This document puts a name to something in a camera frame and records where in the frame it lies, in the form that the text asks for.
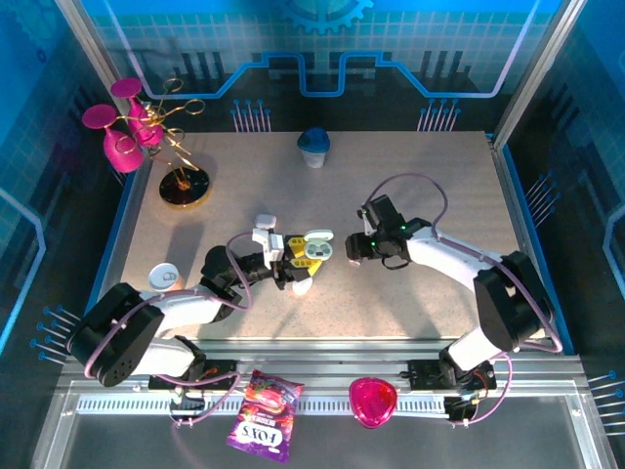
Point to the purple candy bag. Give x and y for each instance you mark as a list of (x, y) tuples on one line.
[(263, 415)]

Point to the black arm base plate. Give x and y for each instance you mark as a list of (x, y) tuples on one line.
[(422, 373), (220, 369)]

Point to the pink wine glass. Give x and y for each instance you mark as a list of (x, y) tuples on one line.
[(126, 88), (122, 156)]

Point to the pink translucent bowl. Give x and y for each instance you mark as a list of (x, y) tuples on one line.
[(373, 403)]

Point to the white cup with blue lid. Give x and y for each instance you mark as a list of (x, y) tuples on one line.
[(313, 141)]

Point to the black electronics box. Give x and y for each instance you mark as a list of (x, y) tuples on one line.
[(459, 409), (190, 403)]

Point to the aluminium frame beam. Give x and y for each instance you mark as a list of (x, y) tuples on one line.
[(317, 356)]

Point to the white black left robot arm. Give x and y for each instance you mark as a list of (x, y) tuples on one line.
[(185, 308)]

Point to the aluminium side rail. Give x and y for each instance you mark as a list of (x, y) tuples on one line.
[(124, 244), (521, 220)]

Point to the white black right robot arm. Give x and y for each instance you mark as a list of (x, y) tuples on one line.
[(454, 259)]

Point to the pale earbud charging case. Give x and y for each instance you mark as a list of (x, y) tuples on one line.
[(318, 250)]

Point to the aluminium frame post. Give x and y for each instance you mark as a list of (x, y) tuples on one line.
[(549, 49), (90, 44)]

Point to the white-topped tin can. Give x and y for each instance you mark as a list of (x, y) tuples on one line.
[(164, 277)]

